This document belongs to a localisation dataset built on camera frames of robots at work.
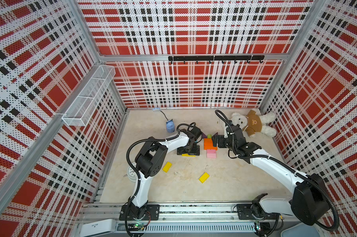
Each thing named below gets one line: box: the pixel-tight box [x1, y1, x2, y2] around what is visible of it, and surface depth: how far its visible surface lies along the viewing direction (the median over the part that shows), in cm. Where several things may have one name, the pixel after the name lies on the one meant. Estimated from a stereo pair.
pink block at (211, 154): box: [207, 151, 217, 159], surface depth 95 cm
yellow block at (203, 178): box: [198, 172, 210, 184], surface depth 88 cm
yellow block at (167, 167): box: [162, 161, 173, 173], surface depth 92 cm
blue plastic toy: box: [165, 118, 176, 133], surface depth 103 cm
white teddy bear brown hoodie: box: [230, 109, 277, 138], surface depth 104 cm
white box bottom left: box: [79, 218, 116, 237], surface depth 66 cm
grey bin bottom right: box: [280, 222, 321, 237], surface depth 68 cm
